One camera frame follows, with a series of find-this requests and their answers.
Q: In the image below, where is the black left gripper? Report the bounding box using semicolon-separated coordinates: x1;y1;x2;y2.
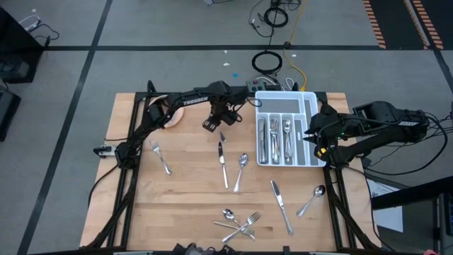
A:
202;100;246;133

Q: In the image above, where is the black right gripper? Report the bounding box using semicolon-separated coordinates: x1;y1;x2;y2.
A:
302;104;343;159

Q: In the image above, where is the peach saucer plate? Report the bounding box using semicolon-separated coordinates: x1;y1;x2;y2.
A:
148;93;185;128

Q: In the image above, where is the white cutlery organizer tray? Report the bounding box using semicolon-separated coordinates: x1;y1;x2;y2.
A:
254;90;327;168

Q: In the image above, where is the grey power strip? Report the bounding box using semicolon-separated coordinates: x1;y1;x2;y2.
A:
245;79;283;94

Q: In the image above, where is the white paper sheet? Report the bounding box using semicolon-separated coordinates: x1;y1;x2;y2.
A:
367;178;405;234

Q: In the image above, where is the black desk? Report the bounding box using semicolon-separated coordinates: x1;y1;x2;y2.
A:
370;176;453;255

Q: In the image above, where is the black mat with orange stripes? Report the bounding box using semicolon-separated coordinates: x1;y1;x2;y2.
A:
362;0;453;51

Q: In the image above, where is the black cabinet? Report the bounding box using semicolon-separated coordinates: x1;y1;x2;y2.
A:
0;87;22;142
0;6;45;85

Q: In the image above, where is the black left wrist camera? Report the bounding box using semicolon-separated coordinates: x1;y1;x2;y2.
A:
225;110;244;125

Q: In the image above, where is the coiled black cable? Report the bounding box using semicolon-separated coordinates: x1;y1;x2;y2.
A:
263;6;289;29
251;50;284;76

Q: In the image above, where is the black table frame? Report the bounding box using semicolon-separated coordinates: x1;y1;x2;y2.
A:
84;80;382;255

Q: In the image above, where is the yellow floor cable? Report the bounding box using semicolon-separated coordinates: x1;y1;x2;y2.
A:
282;0;308;92

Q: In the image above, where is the black table-level camera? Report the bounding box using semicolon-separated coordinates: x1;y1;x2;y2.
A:
172;242;236;255

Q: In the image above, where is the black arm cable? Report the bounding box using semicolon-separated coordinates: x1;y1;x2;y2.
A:
360;112;451;177

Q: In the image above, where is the white cable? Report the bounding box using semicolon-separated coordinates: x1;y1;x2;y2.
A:
16;13;42;33

